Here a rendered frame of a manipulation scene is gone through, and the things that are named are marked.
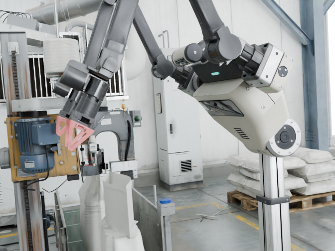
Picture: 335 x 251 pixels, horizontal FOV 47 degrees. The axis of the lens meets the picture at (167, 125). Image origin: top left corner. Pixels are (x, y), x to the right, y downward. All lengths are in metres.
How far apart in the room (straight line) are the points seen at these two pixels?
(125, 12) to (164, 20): 5.40
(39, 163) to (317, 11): 6.39
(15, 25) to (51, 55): 2.74
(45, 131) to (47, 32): 2.86
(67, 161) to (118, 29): 1.07
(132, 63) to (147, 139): 1.56
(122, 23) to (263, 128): 0.66
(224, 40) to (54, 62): 0.91
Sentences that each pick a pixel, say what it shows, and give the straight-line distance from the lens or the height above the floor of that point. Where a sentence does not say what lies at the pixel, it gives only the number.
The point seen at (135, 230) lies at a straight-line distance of 1.72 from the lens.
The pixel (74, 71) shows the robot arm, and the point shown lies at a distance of 1.04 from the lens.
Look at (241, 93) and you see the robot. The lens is 1.34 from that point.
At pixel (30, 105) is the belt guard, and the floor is 1.39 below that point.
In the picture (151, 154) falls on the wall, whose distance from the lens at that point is 6.30.
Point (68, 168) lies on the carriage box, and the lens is 2.01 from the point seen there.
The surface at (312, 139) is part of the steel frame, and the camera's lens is 7.69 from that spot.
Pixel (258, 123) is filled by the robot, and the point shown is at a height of 1.27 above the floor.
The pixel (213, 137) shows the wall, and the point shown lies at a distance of 6.67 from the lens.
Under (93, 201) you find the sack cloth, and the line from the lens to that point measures 2.31.
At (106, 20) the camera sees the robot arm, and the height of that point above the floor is 1.73.
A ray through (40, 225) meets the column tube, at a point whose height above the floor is 0.78.
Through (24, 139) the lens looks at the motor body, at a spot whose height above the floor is 1.24.
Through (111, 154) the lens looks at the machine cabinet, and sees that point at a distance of 4.82.
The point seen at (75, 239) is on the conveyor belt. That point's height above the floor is 0.38.
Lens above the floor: 1.37
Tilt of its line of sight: 4 degrees down
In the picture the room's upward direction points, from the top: 4 degrees counter-clockwise
